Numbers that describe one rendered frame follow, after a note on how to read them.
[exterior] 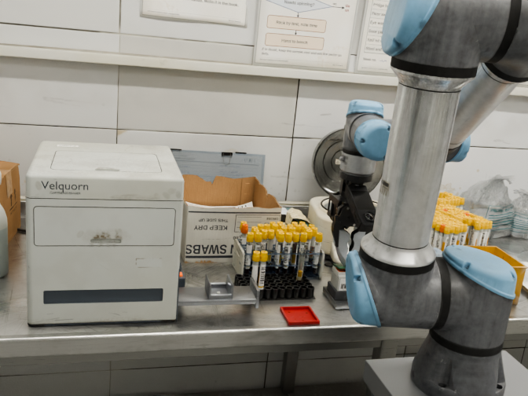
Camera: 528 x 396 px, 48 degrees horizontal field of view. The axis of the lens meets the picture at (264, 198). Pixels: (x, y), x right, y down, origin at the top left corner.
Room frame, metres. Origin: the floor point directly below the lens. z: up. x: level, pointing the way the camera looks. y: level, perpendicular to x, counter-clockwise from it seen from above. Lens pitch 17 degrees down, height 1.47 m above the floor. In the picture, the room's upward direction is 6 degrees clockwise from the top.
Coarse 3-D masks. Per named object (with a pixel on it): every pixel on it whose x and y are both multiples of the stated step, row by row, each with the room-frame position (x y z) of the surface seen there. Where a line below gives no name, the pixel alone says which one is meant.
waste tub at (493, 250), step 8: (480, 248) 1.43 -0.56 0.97; (488, 248) 1.43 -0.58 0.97; (496, 248) 1.43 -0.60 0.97; (504, 256) 1.39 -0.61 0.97; (512, 264) 1.36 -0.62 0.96; (520, 264) 1.33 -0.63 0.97; (520, 272) 1.31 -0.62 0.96; (520, 280) 1.31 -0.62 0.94; (520, 288) 1.31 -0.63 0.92; (512, 304) 1.31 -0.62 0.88
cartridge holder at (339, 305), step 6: (330, 282) 1.25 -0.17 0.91; (324, 288) 1.27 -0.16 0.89; (330, 288) 1.24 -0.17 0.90; (330, 294) 1.24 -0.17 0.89; (336, 294) 1.21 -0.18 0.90; (342, 294) 1.21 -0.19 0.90; (330, 300) 1.22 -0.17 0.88; (336, 300) 1.21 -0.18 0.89; (342, 300) 1.21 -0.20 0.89; (336, 306) 1.19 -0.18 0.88; (342, 306) 1.19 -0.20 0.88; (348, 306) 1.20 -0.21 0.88
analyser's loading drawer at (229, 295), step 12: (228, 276) 1.16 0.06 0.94; (180, 288) 1.13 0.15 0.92; (192, 288) 1.14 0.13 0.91; (204, 288) 1.15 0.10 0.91; (216, 288) 1.15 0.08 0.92; (228, 288) 1.14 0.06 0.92; (240, 288) 1.16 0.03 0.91; (252, 288) 1.16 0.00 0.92; (180, 300) 1.08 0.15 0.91; (192, 300) 1.09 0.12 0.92; (204, 300) 1.09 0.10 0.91; (216, 300) 1.10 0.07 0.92; (228, 300) 1.10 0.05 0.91; (240, 300) 1.11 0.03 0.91; (252, 300) 1.12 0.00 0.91
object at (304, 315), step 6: (282, 306) 1.16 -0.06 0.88; (288, 306) 1.17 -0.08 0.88; (294, 306) 1.17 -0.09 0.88; (300, 306) 1.17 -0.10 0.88; (306, 306) 1.18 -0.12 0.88; (282, 312) 1.14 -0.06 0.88; (288, 312) 1.15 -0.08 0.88; (294, 312) 1.15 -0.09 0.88; (300, 312) 1.16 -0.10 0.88; (306, 312) 1.16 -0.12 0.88; (312, 312) 1.15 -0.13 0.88; (288, 318) 1.12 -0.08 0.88; (294, 318) 1.13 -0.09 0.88; (300, 318) 1.13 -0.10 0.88; (306, 318) 1.13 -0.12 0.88; (312, 318) 1.14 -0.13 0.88; (288, 324) 1.10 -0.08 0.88; (294, 324) 1.10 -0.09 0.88; (300, 324) 1.10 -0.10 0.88; (306, 324) 1.11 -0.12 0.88
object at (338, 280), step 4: (332, 268) 1.25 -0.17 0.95; (336, 268) 1.24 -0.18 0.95; (332, 272) 1.25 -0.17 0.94; (336, 272) 1.23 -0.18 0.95; (340, 272) 1.22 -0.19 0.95; (344, 272) 1.22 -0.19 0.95; (332, 276) 1.25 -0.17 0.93; (336, 276) 1.23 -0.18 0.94; (340, 276) 1.22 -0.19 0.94; (344, 276) 1.22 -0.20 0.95; (332, 280) 1.24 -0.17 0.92; (336, 280) 1.22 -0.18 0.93; (340, 280) 1.21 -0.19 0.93; (344, 280) 1.22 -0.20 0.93; (332, 284) 1.24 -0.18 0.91; (336, 284) 1.22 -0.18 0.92; (340, 284) 1.21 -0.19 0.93; (344, 284) 1.22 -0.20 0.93; (336, 288) 1.22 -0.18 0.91; (340, 288) 1.21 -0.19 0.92; (344, 288) 1.22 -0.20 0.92
